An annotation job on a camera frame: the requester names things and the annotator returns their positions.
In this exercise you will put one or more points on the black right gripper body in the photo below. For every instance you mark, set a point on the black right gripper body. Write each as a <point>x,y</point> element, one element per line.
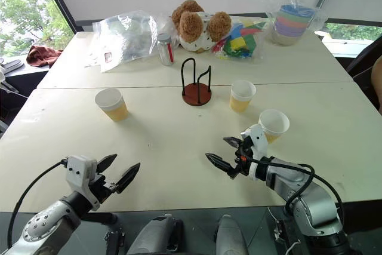
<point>243,159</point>

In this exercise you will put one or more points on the small clear jar white lid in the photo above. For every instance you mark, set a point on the small clear jar white lid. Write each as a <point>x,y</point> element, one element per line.
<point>165,52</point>

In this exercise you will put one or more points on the dark grey rounded shape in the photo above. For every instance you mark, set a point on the dark grey rounded shape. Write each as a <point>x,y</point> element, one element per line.
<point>155,237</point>
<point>229,237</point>

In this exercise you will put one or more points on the yellow white paper cup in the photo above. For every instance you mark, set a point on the yellow white paper cup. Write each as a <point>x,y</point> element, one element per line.
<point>115,108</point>
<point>240,101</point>
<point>274,123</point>

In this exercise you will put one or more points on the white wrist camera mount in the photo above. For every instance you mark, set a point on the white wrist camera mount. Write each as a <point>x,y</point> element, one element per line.
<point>79,171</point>
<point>258,140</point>

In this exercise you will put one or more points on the stack of colourful bowls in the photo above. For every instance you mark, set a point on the stack of colourful bowls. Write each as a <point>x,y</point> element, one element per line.
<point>291,25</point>

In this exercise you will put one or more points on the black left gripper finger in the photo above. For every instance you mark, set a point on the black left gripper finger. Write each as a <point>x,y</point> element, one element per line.
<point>107,163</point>
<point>127,177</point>

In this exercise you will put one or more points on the red-brown cloth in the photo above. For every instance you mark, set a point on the red-brown cloth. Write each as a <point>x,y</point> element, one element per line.
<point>41,55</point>

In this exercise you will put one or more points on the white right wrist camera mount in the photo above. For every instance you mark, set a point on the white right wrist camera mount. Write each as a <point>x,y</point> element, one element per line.
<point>258,140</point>

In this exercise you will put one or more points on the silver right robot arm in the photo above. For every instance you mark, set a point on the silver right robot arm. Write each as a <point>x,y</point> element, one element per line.
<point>310,204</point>

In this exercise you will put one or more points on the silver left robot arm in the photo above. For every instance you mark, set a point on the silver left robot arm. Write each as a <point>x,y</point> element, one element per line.
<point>44,225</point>

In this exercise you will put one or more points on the bag of colourful blocks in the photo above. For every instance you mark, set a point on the bag of colourful blocks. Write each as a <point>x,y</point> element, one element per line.
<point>238,40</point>

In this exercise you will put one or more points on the brown white plush toy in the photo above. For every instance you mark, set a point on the brown white plush toy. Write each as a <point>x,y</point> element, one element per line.
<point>191,25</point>

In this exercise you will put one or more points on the clear zip plastic bag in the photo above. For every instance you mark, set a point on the clear zip plastic bag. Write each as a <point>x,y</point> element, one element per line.
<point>125,37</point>

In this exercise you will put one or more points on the black sandal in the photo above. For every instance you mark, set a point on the black sandal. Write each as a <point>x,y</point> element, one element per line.
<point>12,65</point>

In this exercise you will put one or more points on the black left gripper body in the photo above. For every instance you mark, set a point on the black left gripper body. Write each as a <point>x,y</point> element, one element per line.
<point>100,187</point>

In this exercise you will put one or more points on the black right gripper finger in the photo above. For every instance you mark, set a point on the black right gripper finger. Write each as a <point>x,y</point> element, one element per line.
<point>233,141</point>
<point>221,162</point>

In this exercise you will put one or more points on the black chair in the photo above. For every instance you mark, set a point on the black chair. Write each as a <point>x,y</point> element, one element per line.
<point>365,61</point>

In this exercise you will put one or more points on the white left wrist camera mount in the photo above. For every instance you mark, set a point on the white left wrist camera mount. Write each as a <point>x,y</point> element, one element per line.
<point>79,171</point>

